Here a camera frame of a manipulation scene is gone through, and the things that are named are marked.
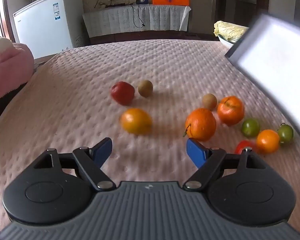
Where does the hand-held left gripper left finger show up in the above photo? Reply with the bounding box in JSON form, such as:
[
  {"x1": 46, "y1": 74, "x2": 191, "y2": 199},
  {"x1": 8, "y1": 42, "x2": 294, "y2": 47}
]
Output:
[{"x1": 34, "y1": 137, "x2": 116, "y2": 192}]

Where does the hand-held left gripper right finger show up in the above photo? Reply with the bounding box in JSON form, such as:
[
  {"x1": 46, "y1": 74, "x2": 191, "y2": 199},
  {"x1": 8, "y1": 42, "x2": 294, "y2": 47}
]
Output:
[{"x1": 183, "y1": 137, "x2": 265, "y2": 192}]

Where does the large orange with stem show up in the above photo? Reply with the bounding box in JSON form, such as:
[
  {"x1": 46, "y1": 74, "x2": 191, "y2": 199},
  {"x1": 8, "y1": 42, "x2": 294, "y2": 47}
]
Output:
[{"x1": 183, "y1": 108, "x2": 217, "y2": 142}]

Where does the yellow-orange citrus fruit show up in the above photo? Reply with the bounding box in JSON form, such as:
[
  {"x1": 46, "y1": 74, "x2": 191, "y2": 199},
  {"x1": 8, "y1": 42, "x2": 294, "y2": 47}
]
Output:
[{"x1": 120, "y1": 108, "x2": 153, "y2": 135}]

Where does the red tomato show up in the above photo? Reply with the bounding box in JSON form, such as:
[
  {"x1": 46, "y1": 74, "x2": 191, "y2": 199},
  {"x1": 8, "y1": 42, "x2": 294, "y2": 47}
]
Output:
[{"x1": 234, "y1": 140, "x2": 257, "y2": 155}]

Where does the brown kiwi fruit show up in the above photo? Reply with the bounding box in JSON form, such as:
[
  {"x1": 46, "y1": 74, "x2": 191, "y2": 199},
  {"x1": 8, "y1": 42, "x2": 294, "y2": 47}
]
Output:
[
  {"x1": 137, "y1": 80, "x2": 154, "y2": 98},
  {"x1": 202, "y1": 93, "x2": 218, "y2": 111}
]

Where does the orange mandarin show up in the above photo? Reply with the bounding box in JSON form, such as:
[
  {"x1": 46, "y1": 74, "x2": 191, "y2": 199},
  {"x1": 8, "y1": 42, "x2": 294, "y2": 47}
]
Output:
[{"x1": 217, "y1": 96, "x2": 245, "y2": 126}]

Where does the green tomato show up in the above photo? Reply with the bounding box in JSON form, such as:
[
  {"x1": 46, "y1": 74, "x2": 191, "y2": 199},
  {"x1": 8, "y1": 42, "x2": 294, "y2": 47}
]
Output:
[
  {"x1": 277, "y1": 123, "x2": 294, "y2": 144},
  {"x1": 241, "y1": 118, "x2": 261, "y2": 138}
]

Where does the red apple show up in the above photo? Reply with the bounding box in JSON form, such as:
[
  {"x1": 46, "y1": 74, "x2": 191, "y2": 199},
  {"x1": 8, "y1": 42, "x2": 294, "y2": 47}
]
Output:
[{"x1": 110, "y1": 81, "x2": 135, "y2": 106}]

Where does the small smooth orange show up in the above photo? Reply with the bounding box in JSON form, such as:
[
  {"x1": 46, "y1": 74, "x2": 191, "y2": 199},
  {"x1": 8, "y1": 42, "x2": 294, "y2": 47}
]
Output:
[{"x1": 256, "y1": 129, "x2": 280, "y2": 154}]

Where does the grey box with white inside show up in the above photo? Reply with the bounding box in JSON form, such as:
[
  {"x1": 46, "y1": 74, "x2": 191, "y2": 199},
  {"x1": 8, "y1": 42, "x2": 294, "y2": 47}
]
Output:
[{"x1": 225, "y1": 14, "x2": 300, "y2": 140}]

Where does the light blue printed plate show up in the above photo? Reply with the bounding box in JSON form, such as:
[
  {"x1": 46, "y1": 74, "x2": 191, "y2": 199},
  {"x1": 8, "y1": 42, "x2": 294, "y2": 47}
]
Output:
[{"x1": 217, "y1": 35, "x2": 235, "y2": 50}]

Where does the wooden TV cabinet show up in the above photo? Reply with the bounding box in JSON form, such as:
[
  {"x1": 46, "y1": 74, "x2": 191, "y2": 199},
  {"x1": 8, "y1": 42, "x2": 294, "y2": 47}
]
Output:
[{"x1": 89, "y1": 27, "x2": 215, "y2": 46}]

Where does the pink plush toy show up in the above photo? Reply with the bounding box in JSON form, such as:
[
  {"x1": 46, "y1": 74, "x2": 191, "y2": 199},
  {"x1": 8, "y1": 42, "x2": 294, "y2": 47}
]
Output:
[{"x1": 0, "y1": 36, "x2": 35, "y2": 105}]

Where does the napa cabbage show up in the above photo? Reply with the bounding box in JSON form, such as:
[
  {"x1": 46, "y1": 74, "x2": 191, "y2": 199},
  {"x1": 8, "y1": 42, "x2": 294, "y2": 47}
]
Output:
[{"x1": 213, "y1": 21, "x2": 250, "y2": 43}]

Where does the white lace cabinet cover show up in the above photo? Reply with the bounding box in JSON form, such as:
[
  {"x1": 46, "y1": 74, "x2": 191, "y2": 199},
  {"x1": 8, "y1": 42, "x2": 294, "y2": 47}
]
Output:
[{"x1": 82, "y1": 4, "x2": 192, "y2": 37}]

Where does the white chest freezer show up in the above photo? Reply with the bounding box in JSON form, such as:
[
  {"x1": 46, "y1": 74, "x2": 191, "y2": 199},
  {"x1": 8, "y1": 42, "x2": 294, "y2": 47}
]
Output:
[{"x1": 13, "y1": 0, "x2": 84, "y2": 60}]

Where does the black set-top box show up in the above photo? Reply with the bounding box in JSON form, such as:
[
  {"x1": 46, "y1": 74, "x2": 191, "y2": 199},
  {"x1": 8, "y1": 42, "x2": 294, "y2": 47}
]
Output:
[{"x1": 100, "y1": 1, "x2": 133, "y2": 7}]

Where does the black cable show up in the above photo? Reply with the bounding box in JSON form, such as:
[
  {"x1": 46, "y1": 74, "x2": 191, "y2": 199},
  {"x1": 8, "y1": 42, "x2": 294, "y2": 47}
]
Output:
[{"x1": 131, "y1": 4, "x2": 145, "y2": 28}]

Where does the dark wooden door frame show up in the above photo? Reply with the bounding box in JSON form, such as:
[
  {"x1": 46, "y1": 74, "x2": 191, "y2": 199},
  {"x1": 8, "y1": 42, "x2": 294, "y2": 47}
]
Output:
[{"x1": 216, "y1": 0, "x2": 269, "y2": 34}]

